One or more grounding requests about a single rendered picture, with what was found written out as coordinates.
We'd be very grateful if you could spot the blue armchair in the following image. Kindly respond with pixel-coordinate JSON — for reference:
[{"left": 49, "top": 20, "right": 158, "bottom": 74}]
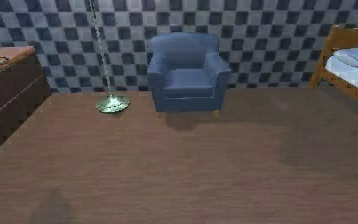
[{"left": 146, "top": 32, "right": 232, "bottom": 120}]

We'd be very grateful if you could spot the silver floor lamp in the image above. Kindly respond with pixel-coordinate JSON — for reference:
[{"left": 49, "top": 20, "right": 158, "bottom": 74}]
[{"left": 87, "top": 0, "right": 132, "bottom": 115}]

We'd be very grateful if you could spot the dark brown chest of drawers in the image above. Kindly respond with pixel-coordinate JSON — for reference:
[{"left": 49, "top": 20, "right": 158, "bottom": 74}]
[{"left": 0, "top": 45, "right": 53, "bottom": 153}]

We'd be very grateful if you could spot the wooden bed with white mattress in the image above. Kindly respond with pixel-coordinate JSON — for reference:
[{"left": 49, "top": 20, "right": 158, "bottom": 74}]
[{"left": 307, "top": 24, "right": 358, "bottom": 110}]

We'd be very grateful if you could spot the pale blue pillow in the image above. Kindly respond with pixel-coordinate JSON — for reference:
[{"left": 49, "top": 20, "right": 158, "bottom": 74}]
[{"left": 333, "top": 48, "right": 358, "bottom": 71}]

